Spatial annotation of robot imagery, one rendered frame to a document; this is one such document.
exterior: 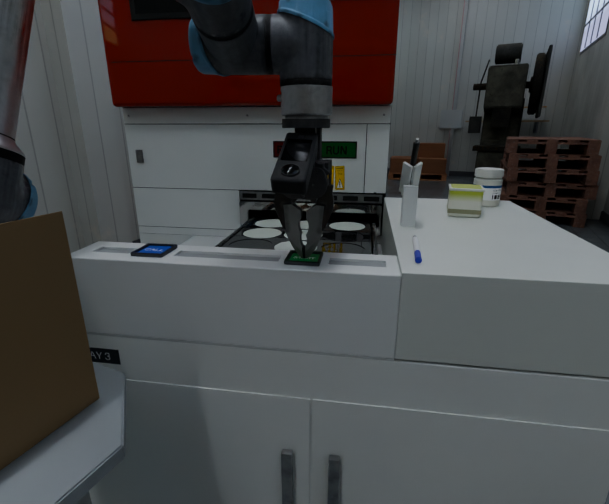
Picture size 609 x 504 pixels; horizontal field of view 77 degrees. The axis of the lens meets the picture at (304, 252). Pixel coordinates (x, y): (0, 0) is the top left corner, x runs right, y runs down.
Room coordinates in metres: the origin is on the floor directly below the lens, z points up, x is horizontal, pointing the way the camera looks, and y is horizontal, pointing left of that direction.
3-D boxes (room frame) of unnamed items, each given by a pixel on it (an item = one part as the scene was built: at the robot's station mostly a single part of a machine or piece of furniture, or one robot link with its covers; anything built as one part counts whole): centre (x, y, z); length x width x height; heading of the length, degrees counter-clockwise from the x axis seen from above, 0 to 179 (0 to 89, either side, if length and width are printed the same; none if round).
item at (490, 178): (1.02, -0.49, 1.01); 0.07 x 0.07 x 0.10
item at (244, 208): (1.16, -0.02, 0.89); 0.44 x 0.02 x 0.10; 81
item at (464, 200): (0.90, -0.38, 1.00); 0.07 x 0.07 x 0.07; 72
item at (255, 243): (0.95, 0.00, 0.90); 0.34 x 0.34 x 0.01; 81
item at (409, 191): (0.81, -0.22, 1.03); 0.06 x 0.04 x 0.13; 171
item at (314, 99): (0.60, 0.00, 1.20); 0.08 x 0.08 x 0.05
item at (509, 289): (0.80, -0.36, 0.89); 0.62 x 0.35 x 0.14; 171
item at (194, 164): (1.20, 0.16, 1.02); 0.81 x 0.03 x 0.40; 81
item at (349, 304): (0.60, 0.12, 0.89); 0.55 x 0.09 x 0.14; 81
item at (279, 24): (0.60, 0.00, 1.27); 0.09 x 0.08 x 0.11; 88
